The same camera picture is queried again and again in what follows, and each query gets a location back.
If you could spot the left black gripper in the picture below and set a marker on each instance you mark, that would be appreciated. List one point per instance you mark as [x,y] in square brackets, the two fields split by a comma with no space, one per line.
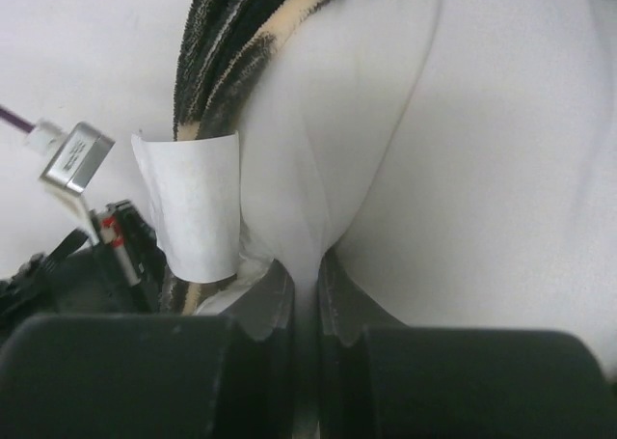
[123,273]

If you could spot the white pillow care label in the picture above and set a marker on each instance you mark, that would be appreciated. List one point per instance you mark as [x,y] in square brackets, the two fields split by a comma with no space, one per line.
[194,200]

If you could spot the white pillow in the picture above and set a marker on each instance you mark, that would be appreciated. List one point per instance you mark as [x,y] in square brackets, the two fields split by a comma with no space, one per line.
[459,154]

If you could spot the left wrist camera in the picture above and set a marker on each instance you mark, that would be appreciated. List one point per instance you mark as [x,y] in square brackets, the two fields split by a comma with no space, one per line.
[70,160]

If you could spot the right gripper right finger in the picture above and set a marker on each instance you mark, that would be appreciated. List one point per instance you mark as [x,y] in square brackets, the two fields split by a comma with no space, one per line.
[380,378]

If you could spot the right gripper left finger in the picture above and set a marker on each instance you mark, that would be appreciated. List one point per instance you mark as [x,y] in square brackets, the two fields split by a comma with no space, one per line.
[129,376]

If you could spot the black floral plush pillowcase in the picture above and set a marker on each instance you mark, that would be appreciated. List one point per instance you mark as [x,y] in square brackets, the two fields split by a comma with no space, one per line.
[231,63]

